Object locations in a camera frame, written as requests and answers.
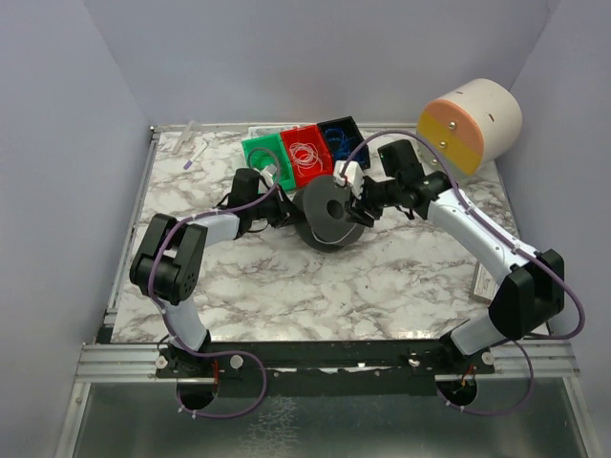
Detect black spool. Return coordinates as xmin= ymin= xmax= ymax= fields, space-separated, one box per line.
xmin=292 ymin=176 xmax=365 ymax=253

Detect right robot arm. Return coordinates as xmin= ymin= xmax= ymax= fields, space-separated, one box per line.
xmin=333 ymin=140 xmax=564 ymax=356

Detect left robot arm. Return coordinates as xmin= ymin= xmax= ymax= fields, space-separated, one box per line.
xmin=129 ymin=168 xmax=306 ymax=354

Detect green plastic bin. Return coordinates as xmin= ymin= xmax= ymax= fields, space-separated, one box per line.
xmin=242 ymin=134 xmax=297 ymax=192

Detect red plastic bin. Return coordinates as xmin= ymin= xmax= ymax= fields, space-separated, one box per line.
xmin=280 ymin=125 xmax=333 ymax=188

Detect black plastic bin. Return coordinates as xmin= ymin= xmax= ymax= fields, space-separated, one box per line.
xmin=317 ymin=116 xmax=364 ymax=163

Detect white label card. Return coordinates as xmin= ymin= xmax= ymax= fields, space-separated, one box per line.
xmin=248 ymin=124 xmax=299 ymax=138

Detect purple capped marker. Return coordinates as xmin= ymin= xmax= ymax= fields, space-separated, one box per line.
xmin=183 ymin=142 xmax=209 ymax=170

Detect large cylinder drum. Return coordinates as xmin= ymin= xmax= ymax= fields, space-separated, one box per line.
xmin=416 ymin=78 xmax=522 ymax=180

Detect small white box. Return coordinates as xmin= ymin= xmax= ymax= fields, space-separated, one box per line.
xmin=470 ymin=262 xmax=498 ymax=304

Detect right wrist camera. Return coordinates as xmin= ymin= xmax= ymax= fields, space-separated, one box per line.
xmin=333 ymin=160 xmax=364 ymax=199

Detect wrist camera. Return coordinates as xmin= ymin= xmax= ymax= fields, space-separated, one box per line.
xmin=260 ymin=164 xmax=279 ymax=188
xmin=333 ymin=160 xmax=364 ymax=199

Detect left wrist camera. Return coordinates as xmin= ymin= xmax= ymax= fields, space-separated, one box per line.
xmin=260 ymin=164 xmax=279 ymax=188

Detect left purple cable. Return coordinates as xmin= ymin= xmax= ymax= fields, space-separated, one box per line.
xmin=147 ymin=148 xmax=283 ymax=421

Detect purple cable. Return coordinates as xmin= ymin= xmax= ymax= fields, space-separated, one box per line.
xmin=341 ymin=131 xmax=587 ymax=417
xmin=147 ymin=148 xmax=283 ymax=421

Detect blue cable coils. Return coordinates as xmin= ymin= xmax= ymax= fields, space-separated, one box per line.
xmin=327 ymin=126 xmax=364 ymax=166

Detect white cable coils in bin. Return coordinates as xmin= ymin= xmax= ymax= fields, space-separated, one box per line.
xmin=288 ymin=140 xmax=330 ymax=177

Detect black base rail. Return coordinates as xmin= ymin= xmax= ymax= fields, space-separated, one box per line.
xmin=156 ymin=339 xmax=495 ymax=398

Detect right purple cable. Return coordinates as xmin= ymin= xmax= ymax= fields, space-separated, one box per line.
xmin=341 ymin=131 xmax=587 ymax=417

